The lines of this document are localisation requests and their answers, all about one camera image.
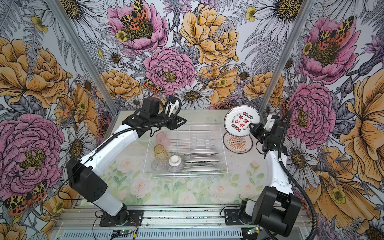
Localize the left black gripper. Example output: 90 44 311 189
151 111 187 130

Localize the red character plate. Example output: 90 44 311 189
224 105 261 137

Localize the orange sunburst plate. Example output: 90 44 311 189
223 132 253 154

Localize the green rim hao shi plate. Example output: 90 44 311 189
185 157 220 164

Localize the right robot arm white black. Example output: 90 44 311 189
239 115 301 237

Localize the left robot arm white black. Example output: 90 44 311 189
67 96 187 226

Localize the pink glass cup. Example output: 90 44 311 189
156 133 170 149

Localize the amber glass cup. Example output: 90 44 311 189
154 145 169 162

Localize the ribbed white bowl upside down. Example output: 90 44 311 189
168 155 185 173

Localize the clear glass cup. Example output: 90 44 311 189
151 160 167 175

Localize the green circuit board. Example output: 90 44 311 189
111 230 131 240

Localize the white wire dish rack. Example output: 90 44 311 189
143 125 228 178

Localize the right aluminium frame post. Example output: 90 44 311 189
259 0 315 114

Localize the aluminium frame post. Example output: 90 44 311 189
259 0 315 114
47 1 119 116

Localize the left aluminium frame post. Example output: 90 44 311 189
47 1 119 116

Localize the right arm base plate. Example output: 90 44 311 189
224 209 251 226

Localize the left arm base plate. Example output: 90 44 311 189
99 210 144 227

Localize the aluminium front rail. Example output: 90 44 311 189
53 205 313 230

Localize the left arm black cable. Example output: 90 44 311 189
56 96 183 202

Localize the white vented cable duct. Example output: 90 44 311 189
57 228 243 240

